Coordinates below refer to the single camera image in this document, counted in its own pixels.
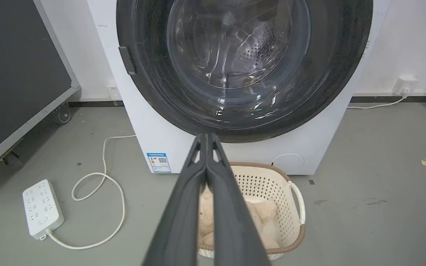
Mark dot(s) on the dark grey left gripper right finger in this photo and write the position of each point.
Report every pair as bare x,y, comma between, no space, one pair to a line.
231,218

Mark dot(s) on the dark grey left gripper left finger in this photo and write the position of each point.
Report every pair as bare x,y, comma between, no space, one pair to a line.
183,214

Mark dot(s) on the dark round washing machine door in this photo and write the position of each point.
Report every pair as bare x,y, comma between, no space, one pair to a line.
331,55

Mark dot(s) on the white front-load washing machine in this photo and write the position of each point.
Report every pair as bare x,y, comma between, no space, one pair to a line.
161,125

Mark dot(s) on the beige plush toy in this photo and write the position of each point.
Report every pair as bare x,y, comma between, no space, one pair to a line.
261,214

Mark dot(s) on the cream perforated laundry basket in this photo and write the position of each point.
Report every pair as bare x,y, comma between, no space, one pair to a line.
276,192

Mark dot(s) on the blue energy label sticker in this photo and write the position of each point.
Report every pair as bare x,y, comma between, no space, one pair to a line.
158,163

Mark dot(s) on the white power strip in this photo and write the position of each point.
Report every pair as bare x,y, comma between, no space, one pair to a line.
42,208

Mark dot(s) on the black flight case on wheels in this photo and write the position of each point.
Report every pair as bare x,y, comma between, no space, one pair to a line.
13,70

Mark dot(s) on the white wall outlet plate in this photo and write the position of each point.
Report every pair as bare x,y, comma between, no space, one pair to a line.
113,91

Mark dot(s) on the white wall socket with plug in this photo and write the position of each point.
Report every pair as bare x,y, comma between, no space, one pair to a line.
404,85

